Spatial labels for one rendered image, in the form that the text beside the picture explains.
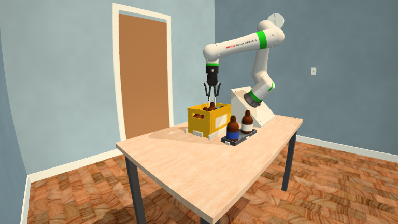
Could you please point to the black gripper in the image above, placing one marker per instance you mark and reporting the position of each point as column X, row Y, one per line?
column 212, row 81

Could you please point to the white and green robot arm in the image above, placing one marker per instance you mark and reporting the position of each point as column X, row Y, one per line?
column 267, row 36

